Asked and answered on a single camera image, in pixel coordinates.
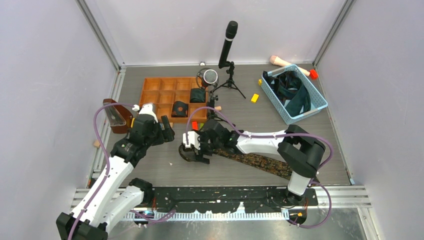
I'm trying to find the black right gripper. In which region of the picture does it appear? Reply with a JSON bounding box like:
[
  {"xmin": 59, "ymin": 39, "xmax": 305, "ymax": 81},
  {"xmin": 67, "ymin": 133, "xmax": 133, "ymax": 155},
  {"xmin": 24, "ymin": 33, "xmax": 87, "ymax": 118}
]
[{"xmin": 192, "ymin": 131, "xmax": 223, "ymax": 165}]

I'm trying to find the black key pattern tie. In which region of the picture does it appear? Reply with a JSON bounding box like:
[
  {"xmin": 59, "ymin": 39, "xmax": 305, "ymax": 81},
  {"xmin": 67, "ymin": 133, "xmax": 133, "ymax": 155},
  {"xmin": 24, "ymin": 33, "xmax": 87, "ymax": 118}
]
[{"xmin": 178, "ymin": 144, "xmax": 319, "ymax": 184}]

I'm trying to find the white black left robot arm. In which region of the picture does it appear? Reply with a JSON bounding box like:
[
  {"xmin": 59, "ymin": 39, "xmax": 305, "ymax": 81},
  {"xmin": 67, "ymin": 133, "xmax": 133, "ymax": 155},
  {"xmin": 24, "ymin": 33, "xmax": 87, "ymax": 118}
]
[{"xmin": 56, "ymin": 113, "xmax": 175, "ymax": 240}]

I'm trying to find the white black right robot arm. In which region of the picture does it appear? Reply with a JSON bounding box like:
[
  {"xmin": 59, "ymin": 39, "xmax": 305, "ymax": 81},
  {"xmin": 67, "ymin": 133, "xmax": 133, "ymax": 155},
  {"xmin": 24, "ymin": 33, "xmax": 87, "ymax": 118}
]
[{"xmin": 182, "ymin": 120, "xmax": 326, "ymax": 206}]

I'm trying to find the orange red block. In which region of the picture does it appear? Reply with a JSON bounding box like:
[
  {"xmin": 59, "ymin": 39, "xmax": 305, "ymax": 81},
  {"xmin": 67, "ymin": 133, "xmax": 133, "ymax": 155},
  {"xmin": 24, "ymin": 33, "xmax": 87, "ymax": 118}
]
[{"xmin": 191, "ymin": 121, "xmax": 199, "ymax": 131}]

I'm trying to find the small black tripod stand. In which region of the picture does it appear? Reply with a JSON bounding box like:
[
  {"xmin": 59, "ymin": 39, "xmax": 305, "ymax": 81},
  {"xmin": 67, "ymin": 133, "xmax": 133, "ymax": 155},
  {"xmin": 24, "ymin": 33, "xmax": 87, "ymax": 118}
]
[{"xmin": 205, "ymin": 94, "xmax": 226, "ymax": 122}]

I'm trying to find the rolled black tie in tray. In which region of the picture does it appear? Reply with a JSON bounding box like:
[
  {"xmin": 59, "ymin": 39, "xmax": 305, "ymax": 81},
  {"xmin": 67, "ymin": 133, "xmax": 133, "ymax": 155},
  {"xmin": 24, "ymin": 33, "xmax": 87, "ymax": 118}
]
[{"xmin": 171, "ymin": 100, "xmax": 189, "ymax": 118}]

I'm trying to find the orange wooden compartment tray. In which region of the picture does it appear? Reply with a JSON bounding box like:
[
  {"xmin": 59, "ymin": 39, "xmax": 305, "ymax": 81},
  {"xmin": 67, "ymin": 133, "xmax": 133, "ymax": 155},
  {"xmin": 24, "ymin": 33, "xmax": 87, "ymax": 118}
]
[{"xmin": 139, "ymin": 76, "xmax": 208, "ymax": 124}]

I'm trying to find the rolled dark green tie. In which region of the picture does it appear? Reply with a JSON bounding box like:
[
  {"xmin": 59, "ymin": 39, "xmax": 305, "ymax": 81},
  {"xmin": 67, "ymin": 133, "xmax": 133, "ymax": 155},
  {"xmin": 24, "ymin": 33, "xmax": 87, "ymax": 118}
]
[{"xmin": 189, "ymin": 88, "xmax": 206, "ymax": 103}]

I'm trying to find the brown wooden metronome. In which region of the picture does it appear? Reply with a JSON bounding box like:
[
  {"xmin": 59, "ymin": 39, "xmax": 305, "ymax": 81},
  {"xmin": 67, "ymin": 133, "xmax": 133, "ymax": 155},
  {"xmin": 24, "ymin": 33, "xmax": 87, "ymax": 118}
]
[{"xmin": 104, "ymin": 105, "xmax": 133, "ymax": 134}]

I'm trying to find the yellow toy brick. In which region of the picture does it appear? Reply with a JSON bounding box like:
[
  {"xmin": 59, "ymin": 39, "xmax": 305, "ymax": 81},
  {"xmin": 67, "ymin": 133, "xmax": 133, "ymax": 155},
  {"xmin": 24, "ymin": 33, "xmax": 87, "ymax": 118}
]
[{"xmin": 250, "ymin": 93, "xmax": 259, "ymax": 104}]

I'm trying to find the round silver mesh microphone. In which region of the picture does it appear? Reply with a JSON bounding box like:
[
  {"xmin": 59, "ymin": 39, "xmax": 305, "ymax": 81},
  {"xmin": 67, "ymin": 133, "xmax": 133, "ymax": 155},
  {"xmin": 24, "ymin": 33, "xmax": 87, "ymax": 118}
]
[{"xmin": 195, "ymin": 67, "xmax": 219, "ymax": 90}]

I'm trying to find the dark green patterned tie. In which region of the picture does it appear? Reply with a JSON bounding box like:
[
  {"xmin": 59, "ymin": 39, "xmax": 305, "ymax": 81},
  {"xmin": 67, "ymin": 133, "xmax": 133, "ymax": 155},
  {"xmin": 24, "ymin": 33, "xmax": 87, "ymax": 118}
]
[{"xmin": 283, "ymin": 71, "xmax": 312, "ymax": 118}]

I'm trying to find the navy brown striped tie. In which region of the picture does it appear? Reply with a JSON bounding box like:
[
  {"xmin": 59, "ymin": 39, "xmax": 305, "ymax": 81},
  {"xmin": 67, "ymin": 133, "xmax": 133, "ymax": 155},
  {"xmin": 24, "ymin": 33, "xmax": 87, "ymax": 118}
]
[{"xmin": 262, "ymin": 71, "xmax": 301, "ymax": 105}]

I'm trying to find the beige wooden pestle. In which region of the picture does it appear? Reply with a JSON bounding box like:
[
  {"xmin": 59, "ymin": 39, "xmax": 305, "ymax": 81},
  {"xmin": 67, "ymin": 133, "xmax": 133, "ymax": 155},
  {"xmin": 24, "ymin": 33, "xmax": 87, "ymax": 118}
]
[{"xmin": 269, "ymin": 55, "xmax": 311, "ymax": 77}]

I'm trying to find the black handheld microphone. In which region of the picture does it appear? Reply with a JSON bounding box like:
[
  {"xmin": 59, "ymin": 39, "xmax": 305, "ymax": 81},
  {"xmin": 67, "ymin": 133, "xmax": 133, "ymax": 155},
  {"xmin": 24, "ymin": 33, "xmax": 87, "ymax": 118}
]
[{"xmin": 218, "ymin": 20, "xmax": 238, "ymax": 69}]

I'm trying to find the light blue plastic basket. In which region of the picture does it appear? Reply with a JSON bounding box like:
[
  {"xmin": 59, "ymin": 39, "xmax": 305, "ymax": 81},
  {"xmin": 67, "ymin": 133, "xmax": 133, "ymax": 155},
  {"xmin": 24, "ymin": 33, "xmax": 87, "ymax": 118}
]
[{"xmin": 259, "ymin": 64, "xmax": 328, "ymax": 125}]

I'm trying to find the red block at corner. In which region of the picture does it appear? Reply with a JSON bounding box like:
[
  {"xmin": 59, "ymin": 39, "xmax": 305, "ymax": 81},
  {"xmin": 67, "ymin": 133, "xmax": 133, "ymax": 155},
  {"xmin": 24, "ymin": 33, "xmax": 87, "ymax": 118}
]
[{"xmin": 309, "ymin": 69, "xmax": 319, "ymax": 80}]

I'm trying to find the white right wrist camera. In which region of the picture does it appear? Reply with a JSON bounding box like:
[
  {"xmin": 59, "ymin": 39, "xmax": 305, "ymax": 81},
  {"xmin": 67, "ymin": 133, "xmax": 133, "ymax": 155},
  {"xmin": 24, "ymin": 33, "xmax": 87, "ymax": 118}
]
[{"xmin": 182, "ymin": 131, "xmax": 200, "ymax": 150}]

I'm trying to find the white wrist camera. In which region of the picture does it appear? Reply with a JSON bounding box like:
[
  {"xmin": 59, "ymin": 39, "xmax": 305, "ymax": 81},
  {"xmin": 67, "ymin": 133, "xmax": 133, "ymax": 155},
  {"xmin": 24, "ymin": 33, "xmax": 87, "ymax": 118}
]
[
  {"xmin": 182, "ymin": 131, "xmax": 200, "ymax": 150},
  {"xmin": 138, "ymin": 102, "xmax": 159, "ymax": 123}
]

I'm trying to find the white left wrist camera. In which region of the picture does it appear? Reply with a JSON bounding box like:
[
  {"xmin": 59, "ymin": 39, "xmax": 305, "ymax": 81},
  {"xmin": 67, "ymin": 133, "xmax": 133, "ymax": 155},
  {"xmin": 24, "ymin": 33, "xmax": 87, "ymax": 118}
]
[{"xmin": 138, "ymin": 102, "xmax": 159, "ymax": 123}]

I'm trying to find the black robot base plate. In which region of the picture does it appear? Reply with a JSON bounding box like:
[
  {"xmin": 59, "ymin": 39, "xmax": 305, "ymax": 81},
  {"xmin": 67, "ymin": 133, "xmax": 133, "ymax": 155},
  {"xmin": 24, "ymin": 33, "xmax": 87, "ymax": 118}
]
[{"xmin": 154, "ymin": 186, "xmax": 318, "ymax": 214}]

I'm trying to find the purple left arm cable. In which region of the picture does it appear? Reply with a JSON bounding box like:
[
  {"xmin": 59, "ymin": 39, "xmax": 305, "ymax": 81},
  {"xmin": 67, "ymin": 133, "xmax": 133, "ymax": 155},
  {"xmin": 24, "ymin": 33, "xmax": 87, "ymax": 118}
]
[{"xmin": 66, "ymin": 102, "xmax": 178, "ymax": 240}]

